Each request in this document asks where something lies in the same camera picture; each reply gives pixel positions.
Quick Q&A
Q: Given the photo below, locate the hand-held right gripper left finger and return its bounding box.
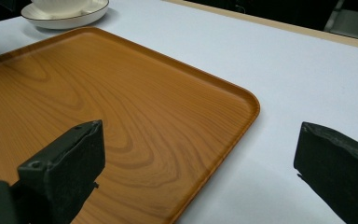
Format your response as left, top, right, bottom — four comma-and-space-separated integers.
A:
10, 119, 106, 224

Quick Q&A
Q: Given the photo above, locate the grey metal stand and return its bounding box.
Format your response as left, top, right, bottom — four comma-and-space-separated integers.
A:
324, 0, 358, 41

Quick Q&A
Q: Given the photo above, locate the white cup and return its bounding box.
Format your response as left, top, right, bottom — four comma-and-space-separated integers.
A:
31, 0, 95, 17

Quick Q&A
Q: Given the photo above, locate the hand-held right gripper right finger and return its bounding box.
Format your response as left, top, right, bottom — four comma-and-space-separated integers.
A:
293, 121, 358, 224

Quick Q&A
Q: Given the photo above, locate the wooden tray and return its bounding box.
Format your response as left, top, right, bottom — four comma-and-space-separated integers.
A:
0, 26, 261, 224

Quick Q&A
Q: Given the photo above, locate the white saucer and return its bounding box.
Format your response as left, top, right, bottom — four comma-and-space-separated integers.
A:
21, 0, 110, 31

